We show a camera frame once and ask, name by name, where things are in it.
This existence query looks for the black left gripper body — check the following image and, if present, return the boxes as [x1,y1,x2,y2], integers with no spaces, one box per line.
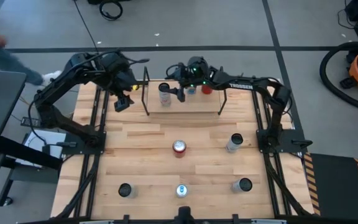
[109,67,139,97]

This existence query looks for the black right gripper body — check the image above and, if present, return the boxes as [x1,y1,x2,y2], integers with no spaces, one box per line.
[165,62,196,90]

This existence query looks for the white Celsius Peach Vibe can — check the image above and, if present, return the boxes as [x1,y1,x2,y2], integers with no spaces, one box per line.
[158,82,172,108]
[117,182,137,199]

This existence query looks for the white Celsius Arctic Vibe can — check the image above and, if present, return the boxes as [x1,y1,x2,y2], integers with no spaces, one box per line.
[224,133,244,154]
[231,177,254,194]

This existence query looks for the white paper sheet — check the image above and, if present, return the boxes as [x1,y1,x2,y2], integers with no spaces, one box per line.
[14,129,67,169]

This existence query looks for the black power adapter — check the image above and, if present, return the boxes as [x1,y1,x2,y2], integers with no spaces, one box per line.
[20,116,42,128]

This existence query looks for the black desk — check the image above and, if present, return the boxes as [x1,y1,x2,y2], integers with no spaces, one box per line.
[0,71,63,208]

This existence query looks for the white strip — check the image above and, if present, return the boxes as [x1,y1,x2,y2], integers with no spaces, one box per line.
[78,219,115,224]
[250,218,288,224]

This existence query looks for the black rounded object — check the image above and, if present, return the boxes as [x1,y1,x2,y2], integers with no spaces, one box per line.
[174,205,195,224]

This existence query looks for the orange vacuum cleaner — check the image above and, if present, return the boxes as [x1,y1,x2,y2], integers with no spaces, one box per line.
[319,41,358,114]

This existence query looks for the black mat with striped edges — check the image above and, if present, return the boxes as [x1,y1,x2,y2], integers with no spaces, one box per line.
[302,152,358,222]

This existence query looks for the wooden shelf with black frame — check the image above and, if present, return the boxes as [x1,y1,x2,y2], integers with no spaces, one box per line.
[140,66,228,116]

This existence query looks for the long black floor cable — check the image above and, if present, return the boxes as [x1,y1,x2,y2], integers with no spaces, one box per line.
[73,0,101,54]

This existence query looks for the coiled black cable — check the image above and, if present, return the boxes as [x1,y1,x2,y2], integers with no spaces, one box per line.
[99,0,124,22]

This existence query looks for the black aluminium table frame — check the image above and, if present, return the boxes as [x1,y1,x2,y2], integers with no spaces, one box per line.
[53,70,315,224]

